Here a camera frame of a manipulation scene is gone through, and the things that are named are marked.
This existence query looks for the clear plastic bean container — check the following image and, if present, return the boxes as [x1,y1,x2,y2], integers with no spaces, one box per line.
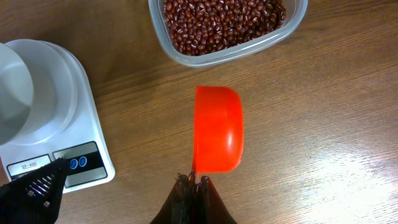
[147,0,309,68]

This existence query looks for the white metal bowl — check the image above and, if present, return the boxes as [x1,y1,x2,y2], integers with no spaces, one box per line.
[1,44,34,145]

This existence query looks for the red adzuki beans in container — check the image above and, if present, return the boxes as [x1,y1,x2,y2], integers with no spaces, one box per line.
[162,0,287,56]

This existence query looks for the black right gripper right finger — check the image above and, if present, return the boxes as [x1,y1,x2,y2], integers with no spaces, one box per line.
[151,174,236,224]

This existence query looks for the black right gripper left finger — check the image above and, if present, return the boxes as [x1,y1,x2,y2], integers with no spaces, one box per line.
[1,158,70,224]

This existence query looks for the white digital kitchen scale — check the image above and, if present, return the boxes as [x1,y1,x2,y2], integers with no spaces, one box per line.
[1,39,116,192]

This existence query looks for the orange plastic measuring scoop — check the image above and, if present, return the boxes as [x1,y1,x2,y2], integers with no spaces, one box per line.
[192,85,244,182]

